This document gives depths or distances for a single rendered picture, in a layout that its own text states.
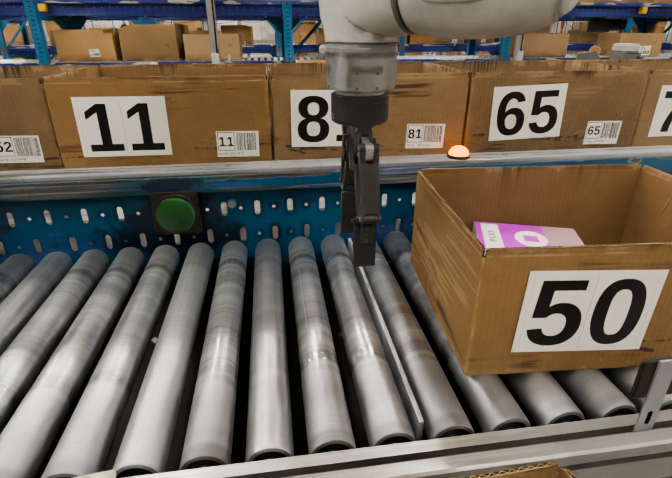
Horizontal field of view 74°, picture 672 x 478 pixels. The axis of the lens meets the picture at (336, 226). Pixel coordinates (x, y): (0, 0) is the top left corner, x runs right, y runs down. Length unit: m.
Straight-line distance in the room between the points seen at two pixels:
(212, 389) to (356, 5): 0.46
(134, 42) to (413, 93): 4.57
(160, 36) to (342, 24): 4.73
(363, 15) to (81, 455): 0.54
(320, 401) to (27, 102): 0.73
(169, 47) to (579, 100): 4.56
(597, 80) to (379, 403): 0.81
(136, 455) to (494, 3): 0.54
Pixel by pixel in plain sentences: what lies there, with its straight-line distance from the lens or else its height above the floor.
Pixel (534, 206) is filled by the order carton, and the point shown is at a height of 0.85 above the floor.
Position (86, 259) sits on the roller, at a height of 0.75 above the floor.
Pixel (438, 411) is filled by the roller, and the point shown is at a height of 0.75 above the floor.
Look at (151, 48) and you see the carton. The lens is 5.28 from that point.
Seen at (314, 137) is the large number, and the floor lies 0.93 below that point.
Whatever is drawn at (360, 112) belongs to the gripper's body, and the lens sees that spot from 0.57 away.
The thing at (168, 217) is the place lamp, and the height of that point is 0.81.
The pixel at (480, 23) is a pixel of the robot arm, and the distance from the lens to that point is 0.48.
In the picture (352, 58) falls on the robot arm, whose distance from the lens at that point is 0.55.
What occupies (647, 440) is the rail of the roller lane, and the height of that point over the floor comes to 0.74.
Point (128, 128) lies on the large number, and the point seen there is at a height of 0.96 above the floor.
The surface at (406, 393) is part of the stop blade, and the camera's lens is 0.56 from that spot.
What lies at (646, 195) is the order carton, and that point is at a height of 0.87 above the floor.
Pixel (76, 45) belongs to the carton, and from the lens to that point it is 5.50.
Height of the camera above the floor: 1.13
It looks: 24 degrees down
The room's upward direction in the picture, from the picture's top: straight up
